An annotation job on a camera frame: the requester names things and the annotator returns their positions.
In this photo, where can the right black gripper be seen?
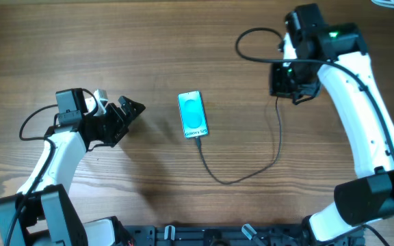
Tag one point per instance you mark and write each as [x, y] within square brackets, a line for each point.
[277, 88]

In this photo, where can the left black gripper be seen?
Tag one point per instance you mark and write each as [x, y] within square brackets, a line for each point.
[121, 121]

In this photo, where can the teal Galaxy smartphone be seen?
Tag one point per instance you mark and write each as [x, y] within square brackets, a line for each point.
[192, 114]

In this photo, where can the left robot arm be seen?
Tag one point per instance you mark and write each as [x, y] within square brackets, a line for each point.
[41, 212]

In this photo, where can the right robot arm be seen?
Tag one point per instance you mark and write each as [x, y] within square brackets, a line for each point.
[335, 58]

